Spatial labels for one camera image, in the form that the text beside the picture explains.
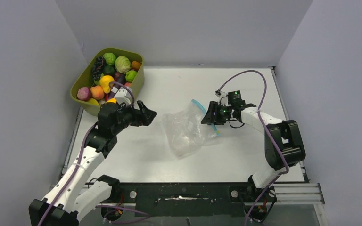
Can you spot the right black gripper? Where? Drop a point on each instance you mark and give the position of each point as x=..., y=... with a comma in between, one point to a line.
x=212, y=118

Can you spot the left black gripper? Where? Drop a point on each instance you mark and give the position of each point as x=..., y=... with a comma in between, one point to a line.
x=143, y=117

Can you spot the clear zip top bag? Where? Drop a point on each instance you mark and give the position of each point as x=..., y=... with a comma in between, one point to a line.
x=184, y=131

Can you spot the orange peach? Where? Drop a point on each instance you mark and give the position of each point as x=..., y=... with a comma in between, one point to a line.
x=97, y=92

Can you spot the yellow bell pepper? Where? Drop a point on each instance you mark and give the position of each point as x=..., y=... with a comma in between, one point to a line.
x=105, y=81

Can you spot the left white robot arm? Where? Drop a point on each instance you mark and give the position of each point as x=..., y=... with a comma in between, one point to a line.
x=66, y=204

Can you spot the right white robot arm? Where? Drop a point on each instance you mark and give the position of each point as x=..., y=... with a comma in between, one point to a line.
x=283, y=145

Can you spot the lime green fruit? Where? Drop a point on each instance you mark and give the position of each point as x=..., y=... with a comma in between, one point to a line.
x=130, y=75

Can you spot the purple eggplant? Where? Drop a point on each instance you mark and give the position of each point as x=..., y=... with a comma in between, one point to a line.
x=120, y=78

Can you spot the yellow mango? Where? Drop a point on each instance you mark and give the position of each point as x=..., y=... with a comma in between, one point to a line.
x=93, y=101

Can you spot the orange tangerine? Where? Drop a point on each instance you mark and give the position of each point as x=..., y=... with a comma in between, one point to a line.
x=135, y=65

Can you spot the green cabbage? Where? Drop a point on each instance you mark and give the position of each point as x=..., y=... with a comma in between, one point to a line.
x=122, y=64

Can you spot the dark green avocado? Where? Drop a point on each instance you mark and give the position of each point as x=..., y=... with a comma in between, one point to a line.
x=109, y=70

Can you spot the pink red onion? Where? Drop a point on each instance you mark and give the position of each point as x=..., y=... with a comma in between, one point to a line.
x=84, y=94

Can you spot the dark grape bunch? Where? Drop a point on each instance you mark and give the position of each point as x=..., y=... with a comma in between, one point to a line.
x=97, y=68

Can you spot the green bumpy fruit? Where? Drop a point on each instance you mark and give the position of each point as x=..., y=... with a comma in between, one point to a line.
x=109, y=58

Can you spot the olive green plastic bin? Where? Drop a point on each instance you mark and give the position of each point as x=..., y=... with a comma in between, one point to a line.
x=86, y=80

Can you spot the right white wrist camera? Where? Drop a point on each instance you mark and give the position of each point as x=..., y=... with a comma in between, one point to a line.
x=222, y=97

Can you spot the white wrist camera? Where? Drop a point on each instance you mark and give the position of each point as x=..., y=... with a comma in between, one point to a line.
x=222, y=97
x=123, y=96

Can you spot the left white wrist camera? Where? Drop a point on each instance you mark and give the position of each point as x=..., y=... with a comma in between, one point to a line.
x=123, y=96

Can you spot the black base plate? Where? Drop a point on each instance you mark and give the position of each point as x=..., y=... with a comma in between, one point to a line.
x=193, y=199

